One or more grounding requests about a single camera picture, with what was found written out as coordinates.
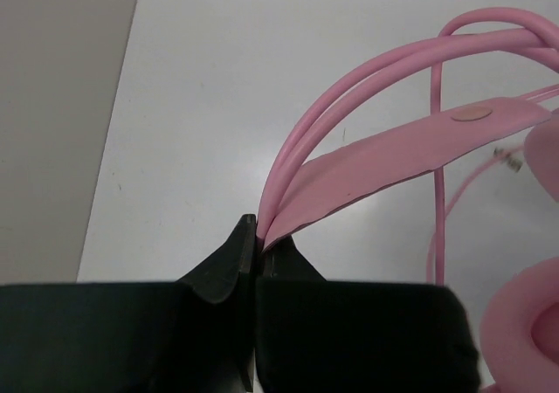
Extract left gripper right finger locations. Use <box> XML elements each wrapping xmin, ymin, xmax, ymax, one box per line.
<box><xmin>255</xmin><ymin>238</ymin><xmax>480</xmax><ymax>393</ymax></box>

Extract pink headphones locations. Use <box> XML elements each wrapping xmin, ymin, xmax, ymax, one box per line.
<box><xmin>257</xmin><ymin>29</ymin><xmax>558</xmax><ymax>392</ymax></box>

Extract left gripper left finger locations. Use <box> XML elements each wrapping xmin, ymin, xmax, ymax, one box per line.
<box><xmin>1</xmin><ymin>214</ymin><xmax>256</xmax><ymax>392</ymax></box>

